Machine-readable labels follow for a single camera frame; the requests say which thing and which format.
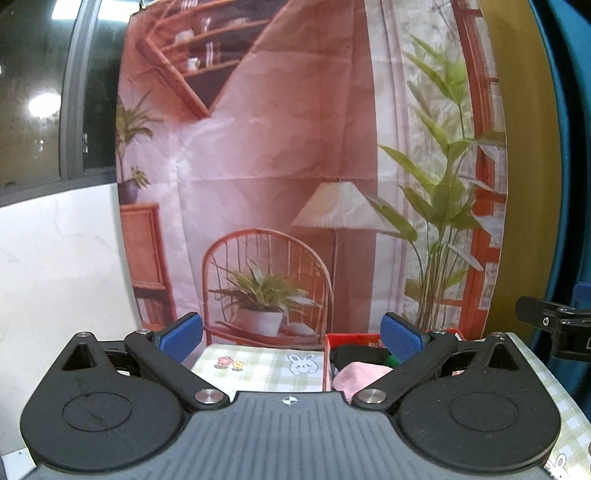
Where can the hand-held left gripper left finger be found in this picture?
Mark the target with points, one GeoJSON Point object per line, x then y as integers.
{"type": "Point", "coordinates": [180, 337]}

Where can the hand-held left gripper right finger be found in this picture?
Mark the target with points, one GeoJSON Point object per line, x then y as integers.
{"type": "Point", "coordinates": [400, 339]}

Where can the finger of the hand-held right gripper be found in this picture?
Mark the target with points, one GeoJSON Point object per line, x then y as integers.
{"type": "Point", "coordinates": [535, 314]}

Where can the green tasselled zongzi sachet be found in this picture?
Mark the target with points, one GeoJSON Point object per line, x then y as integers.
{"type": "Point", "coordinates": [391, 360]}

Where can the red strawberry print cardboard box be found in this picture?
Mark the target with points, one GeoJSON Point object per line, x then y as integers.
{"type": "Point", "coordinates": [355, 340]}

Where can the black eye mask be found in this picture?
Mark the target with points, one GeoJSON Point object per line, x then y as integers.
{"type": "Point", "coordinates": [355, 355]}

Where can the pink knitted cloth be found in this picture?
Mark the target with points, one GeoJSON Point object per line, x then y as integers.
{"type": "Point", "coordinates": [360, 377]}

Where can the teal curtain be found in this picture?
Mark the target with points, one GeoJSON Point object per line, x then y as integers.
{"type": "Point", "coordinates": [572, 138]}

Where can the dark glass window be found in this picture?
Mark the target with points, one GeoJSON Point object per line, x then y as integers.
{"type": "Point", "coordinates": [37, 92]}

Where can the printed room scene wall cloth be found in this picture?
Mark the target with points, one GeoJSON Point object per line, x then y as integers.
{"type": "Point", "coordinates": [277, 138]}

